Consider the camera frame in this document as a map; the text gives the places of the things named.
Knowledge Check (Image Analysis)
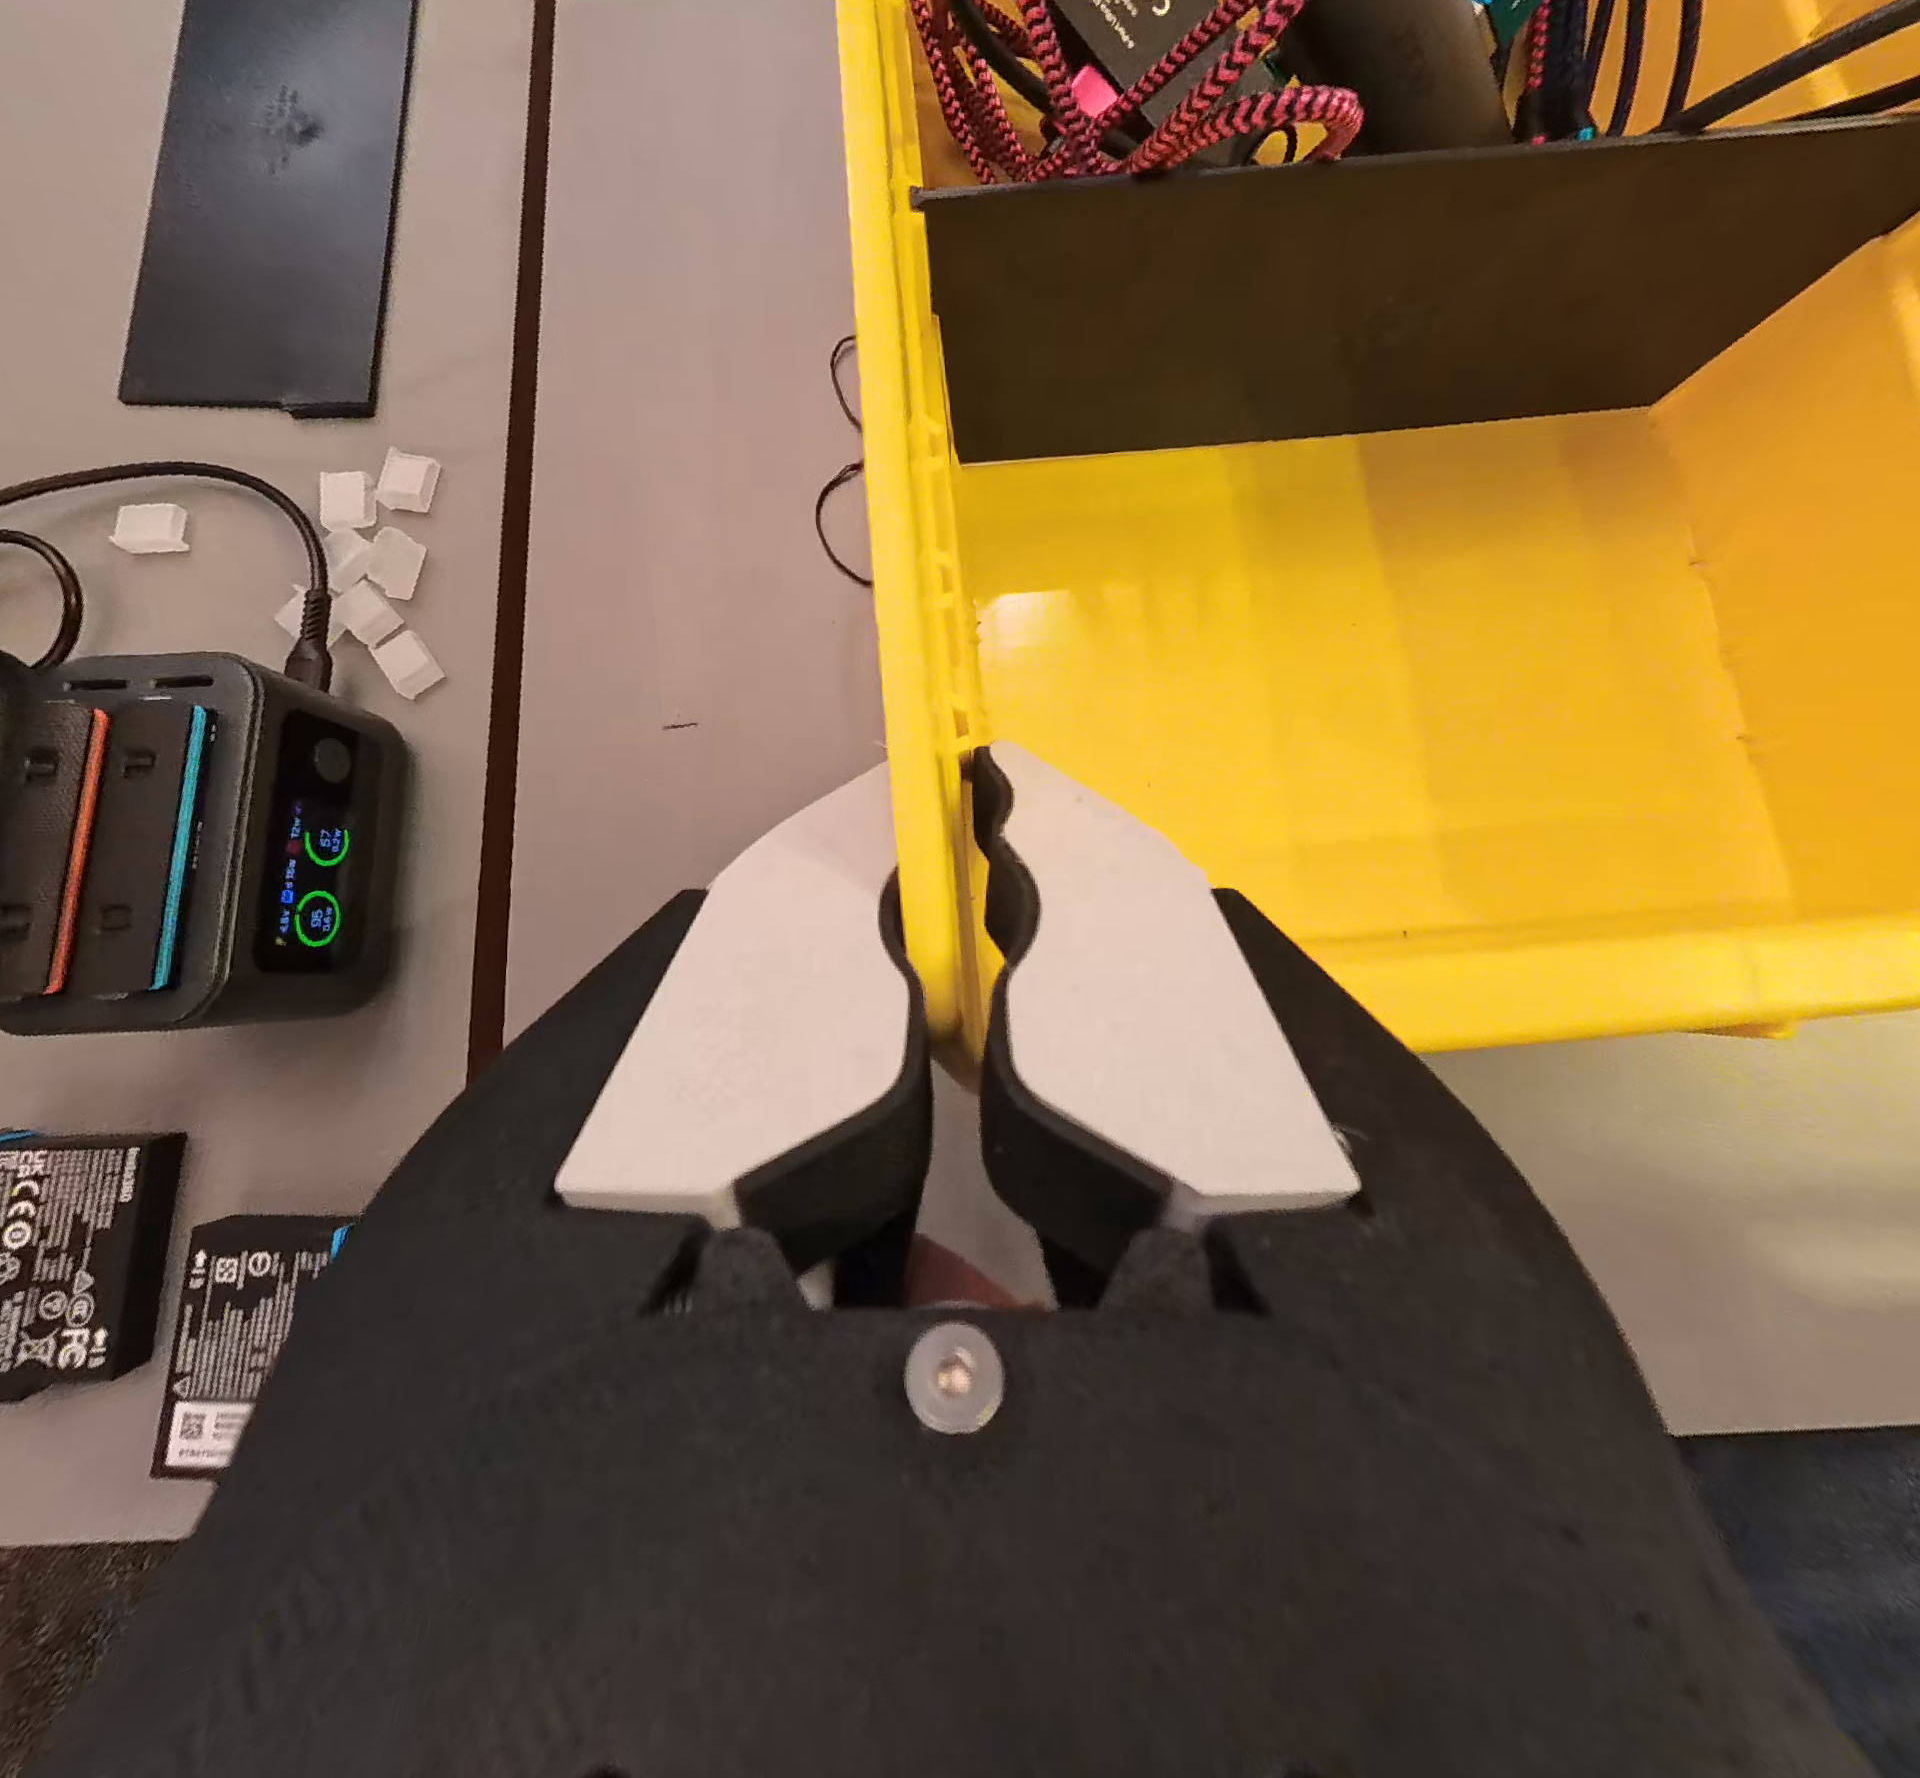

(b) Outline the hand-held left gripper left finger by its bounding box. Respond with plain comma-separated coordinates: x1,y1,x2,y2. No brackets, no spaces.
552,758,939,1271

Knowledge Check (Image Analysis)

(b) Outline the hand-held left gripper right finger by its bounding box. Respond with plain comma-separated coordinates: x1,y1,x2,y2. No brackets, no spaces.
971,740,1367,1271

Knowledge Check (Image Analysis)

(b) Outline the yellow plastic bin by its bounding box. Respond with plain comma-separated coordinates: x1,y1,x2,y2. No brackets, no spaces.
822,0,1920,1055

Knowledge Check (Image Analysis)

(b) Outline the pink braided usb cable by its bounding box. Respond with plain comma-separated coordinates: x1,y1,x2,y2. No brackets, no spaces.
877,0,1367,186

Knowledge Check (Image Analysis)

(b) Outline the grey usb hub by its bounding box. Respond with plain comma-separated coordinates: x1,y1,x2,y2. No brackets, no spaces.
1202,0,1515,152

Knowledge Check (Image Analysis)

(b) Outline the black device with display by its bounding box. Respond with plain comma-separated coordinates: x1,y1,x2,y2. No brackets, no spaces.
0,649,411,1036

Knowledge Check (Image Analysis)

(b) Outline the pile of clear plastic caps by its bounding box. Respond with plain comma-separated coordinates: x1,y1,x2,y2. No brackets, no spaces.
108,447,448,701

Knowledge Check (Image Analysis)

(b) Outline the teal-striped battery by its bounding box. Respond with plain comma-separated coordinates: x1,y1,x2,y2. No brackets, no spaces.
92,703,222,995

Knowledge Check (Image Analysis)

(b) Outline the orange-striped battery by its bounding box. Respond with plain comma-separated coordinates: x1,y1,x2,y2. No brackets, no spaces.
0,698,118,1000

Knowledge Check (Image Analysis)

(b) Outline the black bin divider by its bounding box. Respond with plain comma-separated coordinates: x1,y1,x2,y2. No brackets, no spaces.
118,0,433,422
912,113,1920,467

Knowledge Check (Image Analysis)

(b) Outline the black camera battery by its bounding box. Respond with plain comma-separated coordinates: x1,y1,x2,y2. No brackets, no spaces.
149,1215,364,1481
0,1133,188,1405

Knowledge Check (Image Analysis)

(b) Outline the black charger cable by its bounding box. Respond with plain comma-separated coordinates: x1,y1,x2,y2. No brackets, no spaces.
0,460,337,695

